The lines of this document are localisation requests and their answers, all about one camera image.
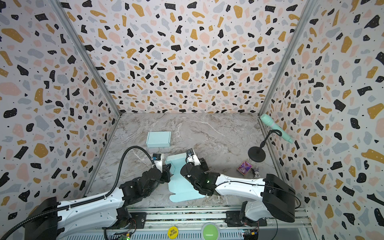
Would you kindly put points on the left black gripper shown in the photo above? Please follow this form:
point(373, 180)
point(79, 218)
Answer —
point(165, 175)

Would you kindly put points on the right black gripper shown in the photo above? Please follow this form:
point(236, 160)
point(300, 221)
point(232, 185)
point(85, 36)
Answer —
point(187, 171)

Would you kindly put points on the mint paper box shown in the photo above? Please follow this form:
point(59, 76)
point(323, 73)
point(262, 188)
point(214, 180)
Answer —
point(159, 139)

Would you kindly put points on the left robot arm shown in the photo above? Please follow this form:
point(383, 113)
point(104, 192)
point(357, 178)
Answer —
point(55, 220)

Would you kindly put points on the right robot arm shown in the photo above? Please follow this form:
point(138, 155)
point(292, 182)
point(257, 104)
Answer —
point(270, 196)

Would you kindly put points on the colourful small card box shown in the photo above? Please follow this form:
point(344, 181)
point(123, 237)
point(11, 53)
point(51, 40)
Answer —
point(244, 168)

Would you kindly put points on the green round button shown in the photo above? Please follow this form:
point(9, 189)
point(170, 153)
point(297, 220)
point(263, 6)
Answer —
point(210, 232)

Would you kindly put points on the small black white figurine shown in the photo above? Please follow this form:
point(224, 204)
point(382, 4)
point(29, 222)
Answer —
point(256, 173)

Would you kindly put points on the yellow round sticker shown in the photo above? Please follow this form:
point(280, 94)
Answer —
point(173, 232)

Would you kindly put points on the mint green microphone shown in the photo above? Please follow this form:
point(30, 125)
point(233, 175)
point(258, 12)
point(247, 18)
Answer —
point(268, 121)

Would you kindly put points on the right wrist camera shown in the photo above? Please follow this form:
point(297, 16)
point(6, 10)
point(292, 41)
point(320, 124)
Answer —
point(191, 157)

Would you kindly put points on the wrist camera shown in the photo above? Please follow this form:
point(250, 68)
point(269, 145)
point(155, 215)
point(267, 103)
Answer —
point(191, 157)
point(157, 161)

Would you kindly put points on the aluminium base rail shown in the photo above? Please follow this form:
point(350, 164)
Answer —
point(154, 223)

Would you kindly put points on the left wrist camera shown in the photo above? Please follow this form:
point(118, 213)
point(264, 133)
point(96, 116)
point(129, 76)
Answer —
point(157, 161)

